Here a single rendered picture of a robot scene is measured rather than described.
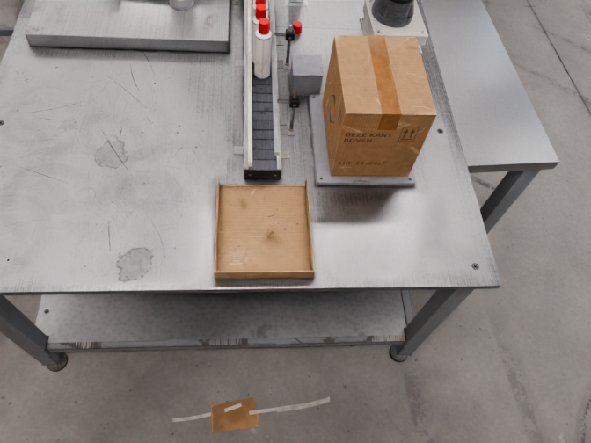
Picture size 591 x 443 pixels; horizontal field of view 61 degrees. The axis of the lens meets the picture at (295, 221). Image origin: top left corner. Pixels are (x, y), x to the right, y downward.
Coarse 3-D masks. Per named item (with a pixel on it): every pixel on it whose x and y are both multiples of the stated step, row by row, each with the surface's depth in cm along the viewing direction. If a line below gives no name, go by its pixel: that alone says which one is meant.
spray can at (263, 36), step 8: (264, 24) 146; (256, 32) 151; (264, 32) 149; (256, 40) 152; (264, 40) 150; (256, 48) 154; (264, 48) 153; (256, 56) 156; (264, 56) 155; (256, 64) 159; (264, 64) 158; (256, 72) 162; (264, 72) 161
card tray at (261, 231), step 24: (240, 192) 145; (264, 192) 146; (288, 192) 147; (216, 216) 136; (240, 216) 141; (264, 216) 142; (288, 216) 142; (216, 240) 133; (240, 240) 137; (264, 240) 138; (288, 240) 138; (216, 264) 133; (240, 264) 134; (264, 264) 134; (288, 264) 135; (312, 264) 131
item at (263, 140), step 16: (256, 80) 163; (256, 96) 159; (272, 96) 160; (256, 112) 156; (272, 112) 156; (256, 128) 152; (272, 128) 153; (256, 144) 149; (272, 144) 150; (256, 160) 146; (272, 160) 147
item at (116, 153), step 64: (320, 0) 196; (64, 64) 166; (128, 64) 169; (192, 64) 171; (0, 128) 150; (64, 128) 152; (128, 128) 155; (192, 128) 157; (448, 128) 166; (0, 192) 139; (64, 192) 141; (128, 192) 143; (192, 192) 144; (320, 192) 148; (384, 192) 150; (448, 192) 152; (0, 256) 129; (64, 256) 131; (128, 256) 132; (192, 256) 134; (320, 256) 137; (384, 256) 139; (448, 256) 141
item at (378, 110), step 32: (352, 64) 136; (384, 64) 137; (416, 64) 138; (352, 96) 129; (384, 96) 130; (416, 96) 131; (352, 128) 131; (384, 128) 132; (416, 128) 133; (352, 160) 143; (384, 160) 144
